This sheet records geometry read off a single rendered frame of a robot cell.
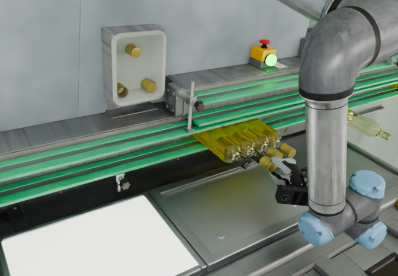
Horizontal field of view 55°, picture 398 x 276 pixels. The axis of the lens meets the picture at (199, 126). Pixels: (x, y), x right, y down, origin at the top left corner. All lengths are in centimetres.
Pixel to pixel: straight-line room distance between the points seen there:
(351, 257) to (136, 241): 60
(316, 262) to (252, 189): 31
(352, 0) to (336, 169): 31
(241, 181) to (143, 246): 43
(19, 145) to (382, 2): 92
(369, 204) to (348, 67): 37
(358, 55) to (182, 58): 79
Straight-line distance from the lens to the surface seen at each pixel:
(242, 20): 147
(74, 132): 118
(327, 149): 76
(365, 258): 124
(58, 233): 111
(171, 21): 130
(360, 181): 94
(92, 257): 104
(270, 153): 123
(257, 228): 114
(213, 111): 132
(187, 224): 112
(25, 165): 110
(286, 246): 112
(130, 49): 119
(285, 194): 105
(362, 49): 69
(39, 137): 117
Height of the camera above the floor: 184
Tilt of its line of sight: 46 degrees down
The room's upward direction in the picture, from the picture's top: 128 degrees clockwise
